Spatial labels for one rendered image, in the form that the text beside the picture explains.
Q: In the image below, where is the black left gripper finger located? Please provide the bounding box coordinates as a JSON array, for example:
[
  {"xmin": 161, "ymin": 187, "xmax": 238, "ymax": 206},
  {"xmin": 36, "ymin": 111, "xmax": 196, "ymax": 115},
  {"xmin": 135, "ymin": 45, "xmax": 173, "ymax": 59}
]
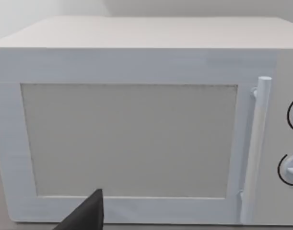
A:
[{"xmin": 52, "ymin": 188, "xmax": 105, "ymax": 230}]

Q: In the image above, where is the pale microwave oven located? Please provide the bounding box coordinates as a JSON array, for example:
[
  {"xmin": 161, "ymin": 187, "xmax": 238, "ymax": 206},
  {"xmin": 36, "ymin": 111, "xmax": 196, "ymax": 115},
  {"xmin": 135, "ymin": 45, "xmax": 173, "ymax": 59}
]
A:
[{"xmin": 0, "ymin": 15, "xmax": 293, "ymax": 228}]

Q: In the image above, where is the pale microwave door handle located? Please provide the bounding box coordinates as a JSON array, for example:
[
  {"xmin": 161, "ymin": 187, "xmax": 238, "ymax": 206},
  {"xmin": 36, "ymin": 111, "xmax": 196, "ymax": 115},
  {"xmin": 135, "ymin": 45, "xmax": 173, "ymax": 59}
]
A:
[{"xmin": 239, "ymin": 76, "xmax": 272, "ymax": 223}]

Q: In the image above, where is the pale microwave door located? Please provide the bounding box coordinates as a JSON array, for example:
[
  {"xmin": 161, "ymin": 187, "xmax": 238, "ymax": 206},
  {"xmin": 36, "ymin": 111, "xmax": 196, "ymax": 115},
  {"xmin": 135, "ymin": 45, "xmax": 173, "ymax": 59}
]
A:
[{"xmin": 0, "ymin": 47, "xmax": 279, "ymax": 226}]

